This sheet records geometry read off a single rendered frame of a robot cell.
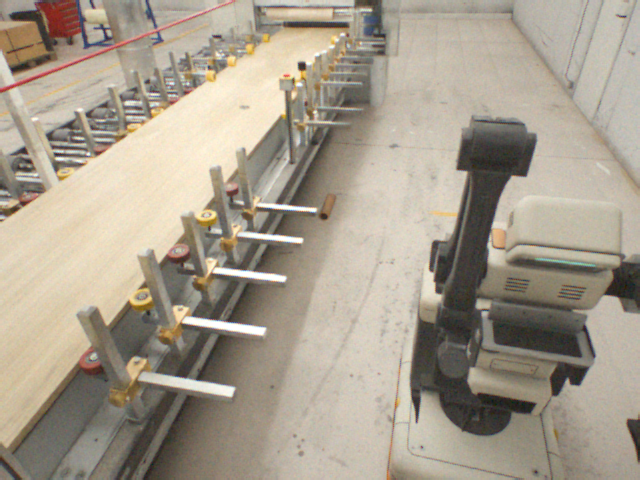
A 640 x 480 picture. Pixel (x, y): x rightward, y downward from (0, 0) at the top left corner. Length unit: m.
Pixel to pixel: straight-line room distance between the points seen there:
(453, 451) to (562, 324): 0.80
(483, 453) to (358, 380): 0.73
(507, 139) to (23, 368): 1.35
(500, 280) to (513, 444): 0.92
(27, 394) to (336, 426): 1.29
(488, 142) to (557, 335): 0.66
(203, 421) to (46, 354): 0.98
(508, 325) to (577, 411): 1.31
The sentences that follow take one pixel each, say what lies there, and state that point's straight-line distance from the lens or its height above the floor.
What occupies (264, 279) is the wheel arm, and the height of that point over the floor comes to 0.83.
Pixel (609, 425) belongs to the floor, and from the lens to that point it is 2.52.
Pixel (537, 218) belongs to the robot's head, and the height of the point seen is 1.36.
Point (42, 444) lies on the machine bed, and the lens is 1.55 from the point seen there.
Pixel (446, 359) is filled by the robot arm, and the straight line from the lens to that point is 0.88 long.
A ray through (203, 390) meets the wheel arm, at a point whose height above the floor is 0.85.
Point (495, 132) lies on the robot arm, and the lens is 0.72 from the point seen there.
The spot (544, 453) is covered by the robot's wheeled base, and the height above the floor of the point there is 0.28.
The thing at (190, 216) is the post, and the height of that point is 1.11.
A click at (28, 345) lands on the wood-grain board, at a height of 0.90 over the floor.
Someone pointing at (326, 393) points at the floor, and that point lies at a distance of 2.27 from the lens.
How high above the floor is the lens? 1.89
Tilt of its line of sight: 36 degrees down
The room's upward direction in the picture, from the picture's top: 2 degrees counter-clockwise
